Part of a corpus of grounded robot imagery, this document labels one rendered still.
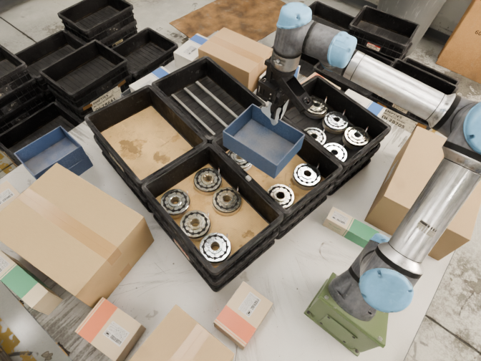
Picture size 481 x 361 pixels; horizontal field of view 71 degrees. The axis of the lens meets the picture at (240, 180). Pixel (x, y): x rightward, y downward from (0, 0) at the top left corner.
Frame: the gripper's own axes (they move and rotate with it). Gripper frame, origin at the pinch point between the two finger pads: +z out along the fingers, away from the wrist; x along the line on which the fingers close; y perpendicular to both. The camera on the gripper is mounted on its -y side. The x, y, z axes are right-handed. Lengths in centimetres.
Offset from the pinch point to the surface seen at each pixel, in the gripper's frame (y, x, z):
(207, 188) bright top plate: 11.5, 19.4, 27.4
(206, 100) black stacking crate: 44, -15, 28
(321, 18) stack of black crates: 72, -178, 62
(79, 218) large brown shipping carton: 33, 57, 26
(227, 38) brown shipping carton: 64, -52, 23
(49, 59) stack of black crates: 181, -8, 74
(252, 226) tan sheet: -9.8, 19.2, 30.1
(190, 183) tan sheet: 18.8, 20.8, 30.3
